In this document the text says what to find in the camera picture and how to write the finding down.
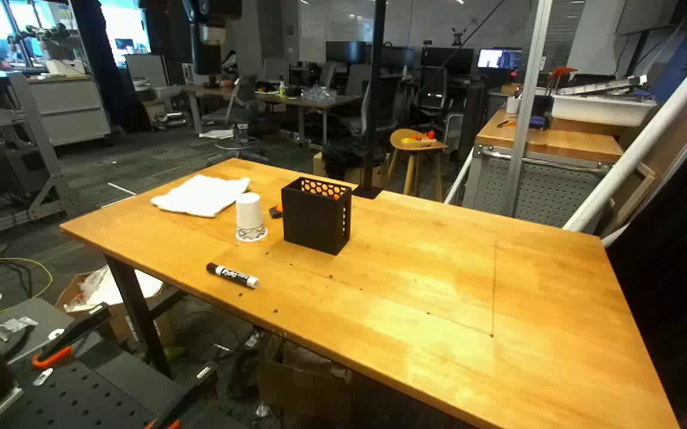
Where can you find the small white bottle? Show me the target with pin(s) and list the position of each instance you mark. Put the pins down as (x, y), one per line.
(513, 106)

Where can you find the office desk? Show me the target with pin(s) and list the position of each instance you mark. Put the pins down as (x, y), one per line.
(310, 100)

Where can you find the white metal frame post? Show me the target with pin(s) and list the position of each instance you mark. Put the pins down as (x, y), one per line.
(528, 104)

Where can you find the computer monitor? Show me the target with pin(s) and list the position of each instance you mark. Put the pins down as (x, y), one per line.
(499, 59)

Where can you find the white waffle-weave towel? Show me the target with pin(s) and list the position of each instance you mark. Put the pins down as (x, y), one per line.
(201, 197)

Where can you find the black table leg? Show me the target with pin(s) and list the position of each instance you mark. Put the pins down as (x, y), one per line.
(142, 318)

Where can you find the black perforated panel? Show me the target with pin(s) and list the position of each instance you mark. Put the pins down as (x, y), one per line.
(88, 396)

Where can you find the small orange yellow object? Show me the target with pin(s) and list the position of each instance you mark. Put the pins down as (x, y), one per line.
(416, 138)

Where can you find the black dry-erase marker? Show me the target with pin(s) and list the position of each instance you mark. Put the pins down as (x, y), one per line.
(231, 274)

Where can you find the white plastic bin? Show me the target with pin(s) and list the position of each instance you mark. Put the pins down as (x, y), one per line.
(597, 109)

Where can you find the thin white pole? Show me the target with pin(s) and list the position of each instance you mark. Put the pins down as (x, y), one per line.
(458, 177)

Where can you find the cardboard box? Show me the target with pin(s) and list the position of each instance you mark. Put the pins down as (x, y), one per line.
(303, 389)

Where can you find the grey metal shelving unit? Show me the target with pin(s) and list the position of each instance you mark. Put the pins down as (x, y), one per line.
(33, 134)

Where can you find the round wooden stool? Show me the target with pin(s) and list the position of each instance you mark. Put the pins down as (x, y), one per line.
(416, 142)

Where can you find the black pole with base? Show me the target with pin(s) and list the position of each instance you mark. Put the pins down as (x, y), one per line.
(374, 96)

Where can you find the white paper cup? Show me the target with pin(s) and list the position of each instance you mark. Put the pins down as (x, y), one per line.
(250, 215)

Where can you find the wooden workbench with grey panel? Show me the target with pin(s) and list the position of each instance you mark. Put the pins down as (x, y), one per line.
(548, 143)

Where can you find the thick white beam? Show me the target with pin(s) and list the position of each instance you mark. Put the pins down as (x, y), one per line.
(644, 134)

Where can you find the black perforated box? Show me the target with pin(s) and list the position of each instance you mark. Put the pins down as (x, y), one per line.
(315, 222)

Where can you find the white cabinet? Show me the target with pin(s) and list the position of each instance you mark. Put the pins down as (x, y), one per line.
(69, 109)

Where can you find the white plastic bag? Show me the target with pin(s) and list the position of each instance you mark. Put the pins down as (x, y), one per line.
(101, 289)

